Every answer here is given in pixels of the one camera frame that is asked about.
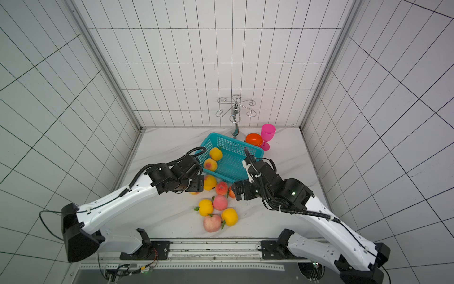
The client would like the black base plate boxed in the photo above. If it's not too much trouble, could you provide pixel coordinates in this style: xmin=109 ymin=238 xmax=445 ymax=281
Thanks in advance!
xmin=258 ymin=240 xmax=306 ymax=260
xmin=119 ymin=241 xmax=170 ymax=261

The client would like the pink peach centre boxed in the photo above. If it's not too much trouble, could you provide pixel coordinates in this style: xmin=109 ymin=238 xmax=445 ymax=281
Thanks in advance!
xmin=212 ymin=195 xmax=228 ymax=211

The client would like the yellow peach red spot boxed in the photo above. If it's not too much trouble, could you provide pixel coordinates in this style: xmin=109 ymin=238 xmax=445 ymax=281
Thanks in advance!
xmin=203 ymin=158 xmax=218 ymax=172

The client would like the metal cup drying rack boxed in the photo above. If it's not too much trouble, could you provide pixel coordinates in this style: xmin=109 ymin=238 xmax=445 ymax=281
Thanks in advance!
xmin=215 ymin=95 xmax=257 ymax=139

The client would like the yellow red peach top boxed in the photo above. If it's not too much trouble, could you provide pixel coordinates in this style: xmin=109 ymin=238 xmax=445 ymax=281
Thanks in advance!
xmin=203 ymin=175 xmax=218 ymax=191

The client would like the aluminium mounting rail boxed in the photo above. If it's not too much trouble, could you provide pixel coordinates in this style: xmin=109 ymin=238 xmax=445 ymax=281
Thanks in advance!
xmin=76 ymin=237 xmax=355 ymax=272

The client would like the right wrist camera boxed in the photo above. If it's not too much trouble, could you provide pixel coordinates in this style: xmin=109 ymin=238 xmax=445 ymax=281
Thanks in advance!
xmin=242 ymin=159 xmax=278 ymax=184

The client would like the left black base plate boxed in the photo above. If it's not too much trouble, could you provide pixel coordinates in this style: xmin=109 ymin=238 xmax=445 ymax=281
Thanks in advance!
xmin=119 ymin=241 xmax=170 ymax=261

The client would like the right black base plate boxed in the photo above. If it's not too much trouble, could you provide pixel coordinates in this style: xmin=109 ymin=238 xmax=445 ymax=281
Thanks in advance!
xmin=258 ymin=240 xmax=306 ymax=260

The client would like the yellow peach centre leaf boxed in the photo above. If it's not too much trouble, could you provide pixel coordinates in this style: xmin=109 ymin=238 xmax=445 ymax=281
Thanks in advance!
xmin=193 ymin=199 xmax=214 ymax=217

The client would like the orange red peach right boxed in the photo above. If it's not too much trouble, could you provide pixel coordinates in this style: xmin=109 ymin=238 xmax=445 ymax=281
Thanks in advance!
xmin=228 ymin=187 xmax=236 ymax=199

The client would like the yellow peach with leaf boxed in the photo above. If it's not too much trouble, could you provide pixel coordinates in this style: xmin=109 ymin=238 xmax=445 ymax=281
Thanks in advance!
xmin=209 ymin=147 xmax=223 ymax=162

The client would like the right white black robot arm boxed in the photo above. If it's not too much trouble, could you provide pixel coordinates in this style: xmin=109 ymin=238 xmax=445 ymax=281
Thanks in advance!
xmin=232 ymin=176 xmax=391 ymax=284

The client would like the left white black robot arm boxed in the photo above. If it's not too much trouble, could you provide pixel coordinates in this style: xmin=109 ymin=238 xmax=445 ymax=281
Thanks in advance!
xmin=61 ymin=163 xmax=204 ymax=263

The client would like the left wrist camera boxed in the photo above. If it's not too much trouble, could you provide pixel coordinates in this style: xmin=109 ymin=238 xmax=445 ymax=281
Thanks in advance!
xmin=177 ymin=155 xmax=203 ymax=176

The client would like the orange plastic bowl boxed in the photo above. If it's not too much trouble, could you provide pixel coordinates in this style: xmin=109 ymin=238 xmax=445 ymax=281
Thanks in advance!
xmin=245 ymin=133 xmax=264 ymax=147

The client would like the pink plastic goblet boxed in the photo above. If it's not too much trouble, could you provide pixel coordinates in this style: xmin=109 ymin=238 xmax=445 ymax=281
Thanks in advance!
xmin=261 ymin=124 xmax=276 ymax=151

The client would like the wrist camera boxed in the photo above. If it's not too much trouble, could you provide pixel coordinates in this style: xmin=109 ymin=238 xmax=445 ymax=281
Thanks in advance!
xmin=177 ymin=155 xmax=203 ymax=176
xmin=242 ymin=159 xmax=278 ymax=184

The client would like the pink peach bottom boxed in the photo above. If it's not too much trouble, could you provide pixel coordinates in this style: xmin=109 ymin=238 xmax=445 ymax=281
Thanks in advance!
xmin=203 ymin=215 xmax=222 ymax=233

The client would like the teal plastic basket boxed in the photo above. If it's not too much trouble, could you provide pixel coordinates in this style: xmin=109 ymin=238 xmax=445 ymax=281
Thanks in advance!
xmin=197 ymin=133 xmax=264 ymax=183

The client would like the pink peach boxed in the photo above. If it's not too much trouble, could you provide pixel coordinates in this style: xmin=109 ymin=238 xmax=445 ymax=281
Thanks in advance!
xmin=203 ymin=215 xmax=222 ymax=233
xmin=212 ymin=195 xmax=228 ymax=211

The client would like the red peach centre top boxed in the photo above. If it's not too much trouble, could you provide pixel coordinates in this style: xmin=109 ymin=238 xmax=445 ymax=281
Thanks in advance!
xmin=215 ymin=181 xmax=229 ymax=196

